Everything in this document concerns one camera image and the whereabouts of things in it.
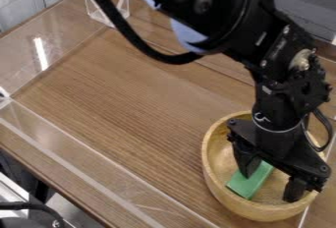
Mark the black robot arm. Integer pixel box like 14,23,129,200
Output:
94,0,332,202

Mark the green rectangular block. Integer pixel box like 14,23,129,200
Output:
225,161,274,200

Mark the clear acrylic corner bracket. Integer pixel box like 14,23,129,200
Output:
84,0,129,28

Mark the brown wooden bowl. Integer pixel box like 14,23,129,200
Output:
201,111,317,222

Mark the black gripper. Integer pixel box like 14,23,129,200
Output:
225,117,332,202

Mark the black cable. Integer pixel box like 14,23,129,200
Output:
0,201,64,228

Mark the clear acrylic tray wall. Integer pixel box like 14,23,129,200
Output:
0,0,336,228

